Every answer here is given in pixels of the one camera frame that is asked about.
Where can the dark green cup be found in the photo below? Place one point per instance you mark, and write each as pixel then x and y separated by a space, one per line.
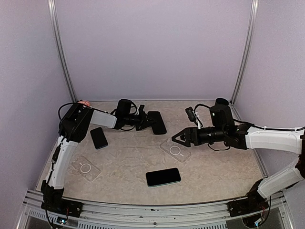
pixel 221 101

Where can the red white patterned bowl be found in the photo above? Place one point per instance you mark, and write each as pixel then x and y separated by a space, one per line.
pixel 84 102

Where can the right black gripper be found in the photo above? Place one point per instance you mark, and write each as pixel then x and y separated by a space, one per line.
pixel 188 131

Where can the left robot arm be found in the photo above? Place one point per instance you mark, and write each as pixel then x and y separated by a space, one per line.
pixel 73 128

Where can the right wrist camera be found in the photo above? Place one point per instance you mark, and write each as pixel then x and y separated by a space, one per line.
pixel 193 117

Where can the blue-edged smartphone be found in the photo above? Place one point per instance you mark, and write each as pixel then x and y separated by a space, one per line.
pixel 98 138

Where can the aluminium frame post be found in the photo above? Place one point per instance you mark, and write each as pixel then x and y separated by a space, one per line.
pixel 60 49
pixel 246 51

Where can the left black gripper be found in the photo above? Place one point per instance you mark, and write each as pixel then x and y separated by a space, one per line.
pixel 145 122

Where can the left aluminium frame post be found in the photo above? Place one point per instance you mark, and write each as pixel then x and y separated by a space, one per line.
pixel 60 49

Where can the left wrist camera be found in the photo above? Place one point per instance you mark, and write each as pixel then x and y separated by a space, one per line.
pixel 140 109

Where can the teal-edged smartphone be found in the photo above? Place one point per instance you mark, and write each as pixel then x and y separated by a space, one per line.
pixel 163 177

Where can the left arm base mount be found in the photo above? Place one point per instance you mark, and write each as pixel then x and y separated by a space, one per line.
pixel 63 206

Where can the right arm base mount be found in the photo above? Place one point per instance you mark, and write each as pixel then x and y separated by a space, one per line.
pixel 252 203

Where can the front aluminium rail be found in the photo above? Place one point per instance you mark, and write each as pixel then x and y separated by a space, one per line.
pixel 99 215

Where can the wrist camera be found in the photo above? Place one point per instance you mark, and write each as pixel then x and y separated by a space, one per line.
pixel 193 117
pixel 140 109

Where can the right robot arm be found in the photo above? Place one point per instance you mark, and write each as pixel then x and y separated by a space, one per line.
pixel 249 136

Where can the clear magsafe case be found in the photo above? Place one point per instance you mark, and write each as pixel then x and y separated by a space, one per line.
pixel 86 169
pixel 175 150

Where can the right aluminium frame post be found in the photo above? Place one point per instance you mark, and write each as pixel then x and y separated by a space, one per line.
pixel 246 51

